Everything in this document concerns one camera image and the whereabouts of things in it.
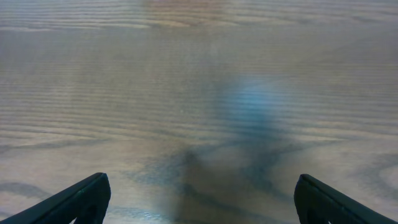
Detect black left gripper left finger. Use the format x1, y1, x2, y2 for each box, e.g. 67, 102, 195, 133
1, 172, 111, 224

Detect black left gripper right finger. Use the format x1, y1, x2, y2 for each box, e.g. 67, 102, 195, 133
294, 174, 397, 224

